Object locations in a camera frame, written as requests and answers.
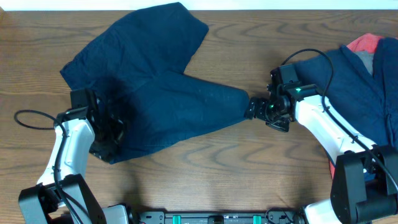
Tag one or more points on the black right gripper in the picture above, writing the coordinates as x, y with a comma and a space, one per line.
262, 102

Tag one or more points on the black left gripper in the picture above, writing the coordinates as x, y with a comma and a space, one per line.
117, 121

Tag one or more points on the navy blue shorts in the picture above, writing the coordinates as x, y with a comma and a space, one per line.
137, 69

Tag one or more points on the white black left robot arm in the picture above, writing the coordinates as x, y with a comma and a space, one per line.
61, 194

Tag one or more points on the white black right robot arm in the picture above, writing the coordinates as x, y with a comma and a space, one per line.
364, 188

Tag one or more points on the navy blue clothes pile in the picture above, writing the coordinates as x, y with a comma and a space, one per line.
320, 71

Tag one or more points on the grey garment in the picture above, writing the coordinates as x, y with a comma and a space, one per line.
367, 59

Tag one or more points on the red garment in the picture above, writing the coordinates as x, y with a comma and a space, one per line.
363, 43

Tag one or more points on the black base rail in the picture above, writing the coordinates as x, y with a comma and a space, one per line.
217, 217

